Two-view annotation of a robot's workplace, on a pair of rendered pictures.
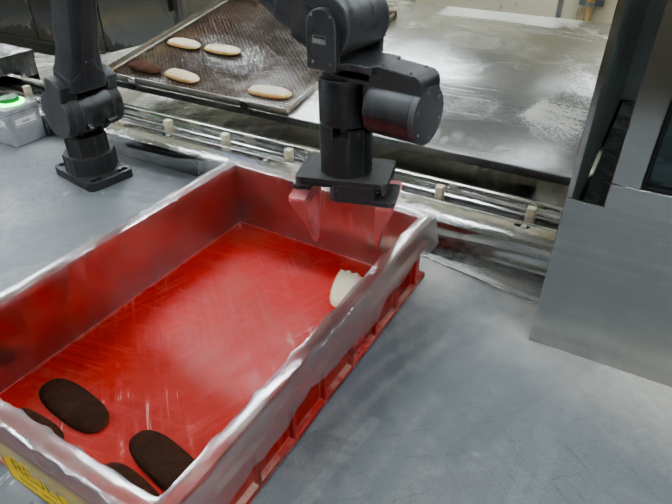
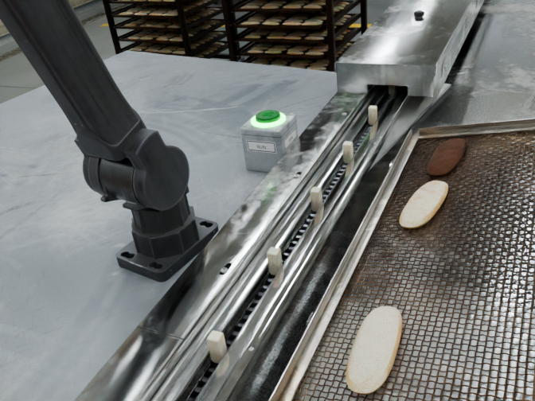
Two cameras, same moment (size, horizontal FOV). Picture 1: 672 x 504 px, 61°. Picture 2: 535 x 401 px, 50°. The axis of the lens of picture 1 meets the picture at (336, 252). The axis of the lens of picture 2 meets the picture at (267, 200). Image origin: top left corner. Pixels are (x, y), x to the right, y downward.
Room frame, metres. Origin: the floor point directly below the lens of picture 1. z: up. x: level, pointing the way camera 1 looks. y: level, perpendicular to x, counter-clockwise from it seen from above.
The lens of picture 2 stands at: (1.04, -0.20, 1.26)
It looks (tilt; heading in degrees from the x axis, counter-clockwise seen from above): 31 degrees down; 89
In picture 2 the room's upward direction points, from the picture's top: 8 degrees counter-clockwise
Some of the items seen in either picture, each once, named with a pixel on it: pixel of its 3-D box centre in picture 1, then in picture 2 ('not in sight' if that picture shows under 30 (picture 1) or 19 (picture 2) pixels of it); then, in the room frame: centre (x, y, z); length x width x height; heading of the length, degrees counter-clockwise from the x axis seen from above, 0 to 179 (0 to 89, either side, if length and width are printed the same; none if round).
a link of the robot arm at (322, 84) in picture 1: (350, 98); not in sight; (0.57, -0.02, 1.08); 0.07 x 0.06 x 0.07; 52
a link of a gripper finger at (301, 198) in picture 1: (326, 207); not in sight; (0.58, 0.01, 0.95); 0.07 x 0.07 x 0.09; 76
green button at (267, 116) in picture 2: (8, 101); (267, 118); (1.08, 0.64, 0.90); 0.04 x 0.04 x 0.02
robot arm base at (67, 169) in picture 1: (89, 153); (164, 223); (0.92, 0.43, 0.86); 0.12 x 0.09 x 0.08; 51
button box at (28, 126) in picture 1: (19, 128); (273, 151); (1.08, 0.64, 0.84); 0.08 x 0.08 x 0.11; 61
